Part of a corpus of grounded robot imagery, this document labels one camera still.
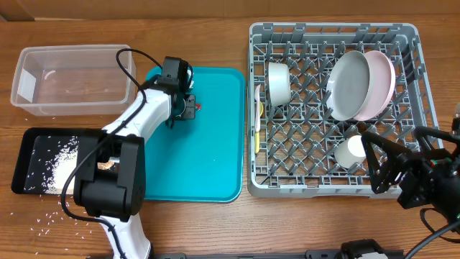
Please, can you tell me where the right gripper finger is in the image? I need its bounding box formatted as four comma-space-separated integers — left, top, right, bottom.
414, 127, 459, 158
360, 130, 414, 195

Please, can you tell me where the pink round plate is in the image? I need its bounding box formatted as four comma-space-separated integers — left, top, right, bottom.
354, 50, 395, 121

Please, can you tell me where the grey round plate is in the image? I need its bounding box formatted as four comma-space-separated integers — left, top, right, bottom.
326, 50, 372, 121

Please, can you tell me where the yellow plastic spoon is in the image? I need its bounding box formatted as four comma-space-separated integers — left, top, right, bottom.
254, 102, 264, 154

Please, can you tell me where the grey bowl with rice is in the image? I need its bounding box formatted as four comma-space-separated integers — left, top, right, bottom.
268, 63, 291, 106

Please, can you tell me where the brown food scrap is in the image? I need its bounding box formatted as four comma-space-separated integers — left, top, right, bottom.
98, 161, 114, 171

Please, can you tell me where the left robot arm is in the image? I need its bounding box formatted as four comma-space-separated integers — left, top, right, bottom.
73, 57, 195, 258

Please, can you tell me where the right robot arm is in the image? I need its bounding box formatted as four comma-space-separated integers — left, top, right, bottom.
362, 106, 459, 224

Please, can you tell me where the grey dishwasher rack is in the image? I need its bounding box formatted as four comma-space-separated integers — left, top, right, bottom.
247, 22, 438, 198

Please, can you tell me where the teal serving tray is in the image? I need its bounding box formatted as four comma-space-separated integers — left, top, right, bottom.
145, 67, 246, 203

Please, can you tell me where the clear plastic bin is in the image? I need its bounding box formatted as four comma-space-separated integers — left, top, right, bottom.
10, 45, 137, 117

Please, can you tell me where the white rice pile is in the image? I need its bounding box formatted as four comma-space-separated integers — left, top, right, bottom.
23, 135, 79, 194

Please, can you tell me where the black plastic tray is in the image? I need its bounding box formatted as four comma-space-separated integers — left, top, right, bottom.
11, 127, 104, 194

